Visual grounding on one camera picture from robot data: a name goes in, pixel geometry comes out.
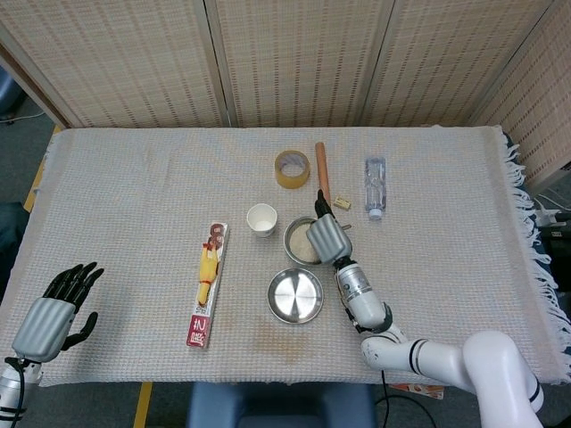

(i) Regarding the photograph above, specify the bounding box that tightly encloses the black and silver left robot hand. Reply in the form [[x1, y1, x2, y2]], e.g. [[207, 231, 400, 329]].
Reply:
[[11, 261, 106, 361]]

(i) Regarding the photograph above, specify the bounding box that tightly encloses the dark blue under cloth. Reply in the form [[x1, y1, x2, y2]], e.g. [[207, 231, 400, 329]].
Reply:
[[501, 131, 571, 358]]

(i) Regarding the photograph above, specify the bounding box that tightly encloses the wooden rolling pin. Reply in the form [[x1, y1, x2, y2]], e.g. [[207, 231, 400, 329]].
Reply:
[[315, 142, 335, 210]]

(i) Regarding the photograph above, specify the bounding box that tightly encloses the white power strip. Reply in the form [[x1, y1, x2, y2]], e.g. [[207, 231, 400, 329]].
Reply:
[[533, 193, 564, 228]]

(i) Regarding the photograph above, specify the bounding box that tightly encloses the empty steel plate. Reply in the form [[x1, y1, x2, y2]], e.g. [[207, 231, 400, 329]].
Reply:
[[267, 267, 324, 325]]

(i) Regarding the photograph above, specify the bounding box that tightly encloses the white woven fringed tablecloth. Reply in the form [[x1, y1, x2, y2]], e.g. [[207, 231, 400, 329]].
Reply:
[[0, 126, 571, 388]]

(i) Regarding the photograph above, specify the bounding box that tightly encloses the yellow rubber chicken toy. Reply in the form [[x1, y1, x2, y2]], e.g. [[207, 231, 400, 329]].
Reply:
[[195, 240, 223, 307]]

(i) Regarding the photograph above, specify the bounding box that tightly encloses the black box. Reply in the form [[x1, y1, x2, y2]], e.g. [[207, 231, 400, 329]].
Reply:
[[537, 225, 571, 268]]

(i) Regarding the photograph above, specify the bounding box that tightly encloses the yellow floor tape stripe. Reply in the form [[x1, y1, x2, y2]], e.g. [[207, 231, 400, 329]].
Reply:
[[132, 382, 153, 428], [24, 126, 63, 210]]

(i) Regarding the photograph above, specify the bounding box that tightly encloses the orange printed paper sheet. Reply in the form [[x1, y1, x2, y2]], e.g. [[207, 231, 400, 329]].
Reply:
[[387, 383, 447, 399]]

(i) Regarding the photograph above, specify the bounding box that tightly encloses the white paper cup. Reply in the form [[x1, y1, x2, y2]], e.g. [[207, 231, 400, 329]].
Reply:
[[246, 202, 278, 239]]

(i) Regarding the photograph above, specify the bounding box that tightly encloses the clear plastic water bottle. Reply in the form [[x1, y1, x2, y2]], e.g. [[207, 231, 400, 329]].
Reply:
[[364, 157, 387, 221]]

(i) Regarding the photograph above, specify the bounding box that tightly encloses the black floor cable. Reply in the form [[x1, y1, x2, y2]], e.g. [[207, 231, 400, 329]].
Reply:
[[373, 394, 436, 428]]

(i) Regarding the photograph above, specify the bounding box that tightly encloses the woven bamboo folding screen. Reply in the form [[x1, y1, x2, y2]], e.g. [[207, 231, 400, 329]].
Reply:
[[0, 0, 571, 191]]

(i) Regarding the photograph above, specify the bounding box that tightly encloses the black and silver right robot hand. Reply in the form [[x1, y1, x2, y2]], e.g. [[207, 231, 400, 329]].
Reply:
[[305, 189, 354, 265]]

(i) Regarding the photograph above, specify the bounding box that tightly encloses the steel bowl holding rice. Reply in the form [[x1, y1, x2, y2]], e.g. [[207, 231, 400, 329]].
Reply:
[[283, 216, 325, 267]]

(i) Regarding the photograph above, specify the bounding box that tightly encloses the yellowish packing tape roll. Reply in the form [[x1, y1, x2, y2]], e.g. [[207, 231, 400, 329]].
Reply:
[[274, 150, 311, 191]]

